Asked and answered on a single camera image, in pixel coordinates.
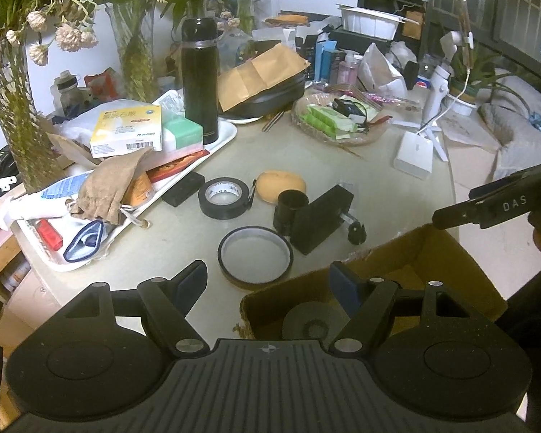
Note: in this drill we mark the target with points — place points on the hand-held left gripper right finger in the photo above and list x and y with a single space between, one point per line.
342 285

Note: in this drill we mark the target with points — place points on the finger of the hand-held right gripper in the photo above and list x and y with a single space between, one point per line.
455 216

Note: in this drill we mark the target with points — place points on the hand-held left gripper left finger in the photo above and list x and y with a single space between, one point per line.
194 279

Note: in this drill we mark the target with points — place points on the brown cardboard box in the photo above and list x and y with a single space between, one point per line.
446 261

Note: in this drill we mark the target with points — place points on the yellow bear-shaped case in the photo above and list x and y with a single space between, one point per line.
282 186

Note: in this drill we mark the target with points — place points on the grey tape roll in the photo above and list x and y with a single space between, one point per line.
309 320

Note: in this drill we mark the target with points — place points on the small black knob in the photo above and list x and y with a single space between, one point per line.
357 233

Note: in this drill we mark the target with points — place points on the black rectangular box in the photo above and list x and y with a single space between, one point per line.
318 225

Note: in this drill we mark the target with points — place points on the grey blanket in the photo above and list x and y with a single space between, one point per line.
518 131

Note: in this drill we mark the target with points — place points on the white power bank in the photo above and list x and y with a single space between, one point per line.
412 155

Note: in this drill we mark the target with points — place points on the black tape roll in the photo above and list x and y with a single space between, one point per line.
207 203

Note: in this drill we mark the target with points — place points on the black cylinder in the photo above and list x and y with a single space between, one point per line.
285 216

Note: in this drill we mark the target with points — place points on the small black block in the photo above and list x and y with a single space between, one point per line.
182 189

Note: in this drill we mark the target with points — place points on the white plastic tray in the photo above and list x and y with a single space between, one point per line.
171 189

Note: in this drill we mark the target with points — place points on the orange packet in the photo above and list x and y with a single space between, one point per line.
142 189

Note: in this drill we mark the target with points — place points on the long red packet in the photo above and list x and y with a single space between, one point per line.
176 167

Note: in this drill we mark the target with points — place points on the blue and white pouch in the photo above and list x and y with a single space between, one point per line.
74 250

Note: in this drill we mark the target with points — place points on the thin wooden stick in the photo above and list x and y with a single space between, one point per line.
345 149

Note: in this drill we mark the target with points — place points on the potted green plant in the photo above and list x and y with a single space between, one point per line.
482 72

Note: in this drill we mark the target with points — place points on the brown cloth pouch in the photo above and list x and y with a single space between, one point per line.
106 185

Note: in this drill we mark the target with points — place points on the white handheld fan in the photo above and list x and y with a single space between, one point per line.
439 81

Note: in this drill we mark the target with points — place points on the soda bottle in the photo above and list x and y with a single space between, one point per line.
423 79

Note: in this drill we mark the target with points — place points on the green and white box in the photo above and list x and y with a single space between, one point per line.
182 134

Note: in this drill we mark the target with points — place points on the small red item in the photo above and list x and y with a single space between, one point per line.
49 234

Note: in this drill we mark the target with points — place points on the black packet with label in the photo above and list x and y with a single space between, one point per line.
348 108

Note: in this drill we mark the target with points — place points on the green wipes packets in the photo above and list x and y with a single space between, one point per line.
327 119

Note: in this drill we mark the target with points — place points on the white plastic bag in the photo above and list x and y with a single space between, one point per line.
378 72

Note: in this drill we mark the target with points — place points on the yellow medicine box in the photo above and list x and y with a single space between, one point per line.
126 131

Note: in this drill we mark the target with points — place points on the white plate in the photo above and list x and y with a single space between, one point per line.
243 120

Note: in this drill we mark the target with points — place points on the white and blue packet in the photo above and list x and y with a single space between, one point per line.
40 200

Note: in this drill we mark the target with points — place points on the pink pump bottle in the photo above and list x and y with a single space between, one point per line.
349 72

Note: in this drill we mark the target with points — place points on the pair of chopsticks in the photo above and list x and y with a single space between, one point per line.
274 119

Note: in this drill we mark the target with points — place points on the black thermos bottle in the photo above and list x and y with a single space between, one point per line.
200 85

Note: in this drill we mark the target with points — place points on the black zip case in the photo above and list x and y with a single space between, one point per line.
275 97

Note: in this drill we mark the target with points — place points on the blue box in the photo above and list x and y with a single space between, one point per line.
328 61

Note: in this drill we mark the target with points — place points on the brown paper envelope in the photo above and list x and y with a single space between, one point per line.
257 76

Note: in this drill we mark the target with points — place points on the white takeaway container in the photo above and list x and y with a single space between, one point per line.
369 20

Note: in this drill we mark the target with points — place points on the red snack packet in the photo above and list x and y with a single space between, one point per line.
101 83

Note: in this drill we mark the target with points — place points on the small glass vase with bamboo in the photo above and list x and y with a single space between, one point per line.
133 54

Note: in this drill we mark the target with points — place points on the large glass vase with bamboo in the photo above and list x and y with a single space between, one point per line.
13 112

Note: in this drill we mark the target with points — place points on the dried white flowers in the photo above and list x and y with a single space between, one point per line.
70 36

